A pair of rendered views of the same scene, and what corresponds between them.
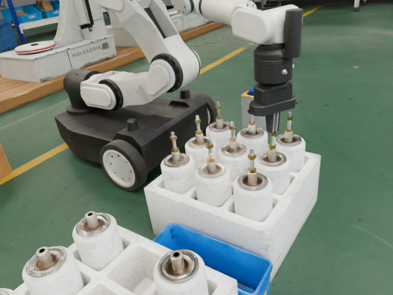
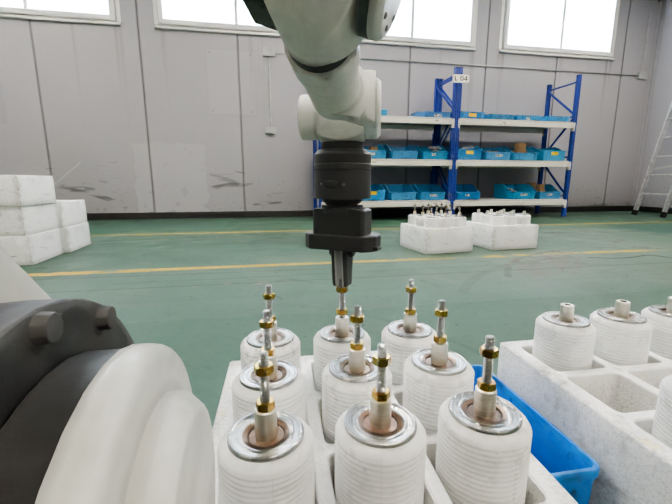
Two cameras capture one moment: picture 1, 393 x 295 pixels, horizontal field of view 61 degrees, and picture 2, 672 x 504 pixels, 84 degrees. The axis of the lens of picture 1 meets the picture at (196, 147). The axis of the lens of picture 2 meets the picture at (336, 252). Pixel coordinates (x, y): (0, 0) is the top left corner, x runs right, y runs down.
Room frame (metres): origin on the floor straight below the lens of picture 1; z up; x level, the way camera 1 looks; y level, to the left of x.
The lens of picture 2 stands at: (1.19, 0.19, 0.50)
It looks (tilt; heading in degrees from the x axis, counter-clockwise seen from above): 11 degrees down; 223
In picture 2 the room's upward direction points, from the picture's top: straight up
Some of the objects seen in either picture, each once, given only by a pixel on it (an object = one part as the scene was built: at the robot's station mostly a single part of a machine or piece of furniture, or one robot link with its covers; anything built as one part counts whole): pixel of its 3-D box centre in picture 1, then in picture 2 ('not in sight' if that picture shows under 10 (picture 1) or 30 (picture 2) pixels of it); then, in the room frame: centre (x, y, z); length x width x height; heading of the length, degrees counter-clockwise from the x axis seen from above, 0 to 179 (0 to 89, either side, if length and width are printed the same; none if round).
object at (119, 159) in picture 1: (123, 165); not in sight; (1.08, 0.28, 0.10); 0.20 x 0.05 x 0.20; 54
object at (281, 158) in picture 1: (272, 158); (342, 333); (0.76, -0.20, 0.25); 0.08 x 0.08 x 0.01
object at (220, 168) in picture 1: (211, 170); (438, 361); (0.74, -0.03, 0.25); 0.08 x 0.08 x 0.01
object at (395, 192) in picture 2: not in sight; (397, 192); (-3.20, -2.76, 0.36); 0.50 x 0.38 x 0.21; 55
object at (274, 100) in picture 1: (273, 85); (342, 210); (0.76, -0.20, 0.46); 0.13 x 0.10 x 0.12; 109
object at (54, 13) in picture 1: (45, 10); not in sight; (5.91, 2.17, 0.36); 0.50 x 0.38 x 0.21; 55
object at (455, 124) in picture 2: not in sight; (444, 147); (-3.77, -2.38, 0.97); 3.68 x 0.64 x 1.94; 144
